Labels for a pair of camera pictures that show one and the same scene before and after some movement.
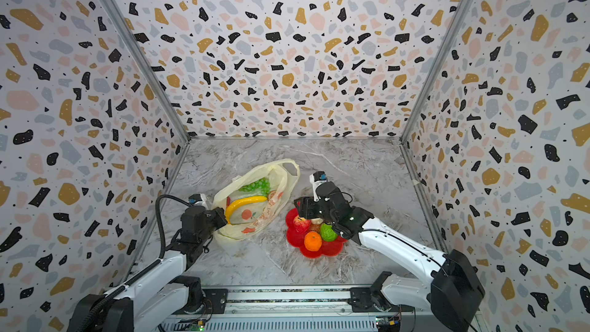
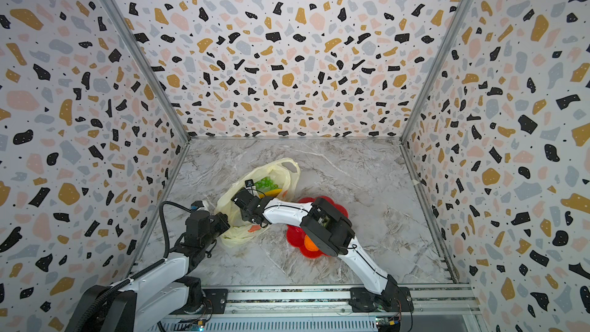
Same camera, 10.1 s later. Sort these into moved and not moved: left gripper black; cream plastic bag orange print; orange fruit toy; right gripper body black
Moved: right gripper body black
Not moved: left gripper black; cream plastic bag orange print; orange fruit toy
